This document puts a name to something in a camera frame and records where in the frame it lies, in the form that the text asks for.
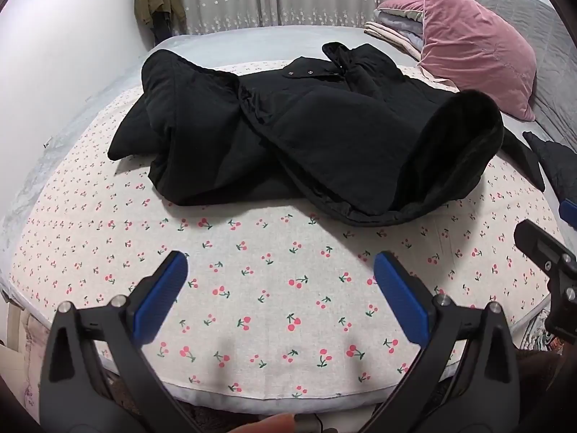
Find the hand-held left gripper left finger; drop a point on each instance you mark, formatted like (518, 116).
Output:
(162, 288)

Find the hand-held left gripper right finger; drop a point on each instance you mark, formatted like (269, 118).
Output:
(401, 293)

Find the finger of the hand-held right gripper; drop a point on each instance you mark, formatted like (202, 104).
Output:
(536, 243)
(568, 209)

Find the black quilted coat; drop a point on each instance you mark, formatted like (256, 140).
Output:
(315, 144)

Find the person's left hand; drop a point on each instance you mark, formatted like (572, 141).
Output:
(266, 425)

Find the cherry print bed sheet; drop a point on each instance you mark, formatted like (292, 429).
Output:
(270, 279)

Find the pink quilted mattress pad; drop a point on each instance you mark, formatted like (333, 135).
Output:
(22, 338)

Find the grey quilted headboard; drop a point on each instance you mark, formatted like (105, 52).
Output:
(554, 54)

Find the pink velvet pillow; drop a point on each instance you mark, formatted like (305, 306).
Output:
(469, 49)

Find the stack of folded blankets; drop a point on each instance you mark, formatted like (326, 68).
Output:
(396, 22)

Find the grey bed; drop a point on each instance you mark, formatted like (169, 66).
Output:
(252, 45)

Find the dark hanging garment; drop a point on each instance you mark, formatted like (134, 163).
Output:
(161, 25)

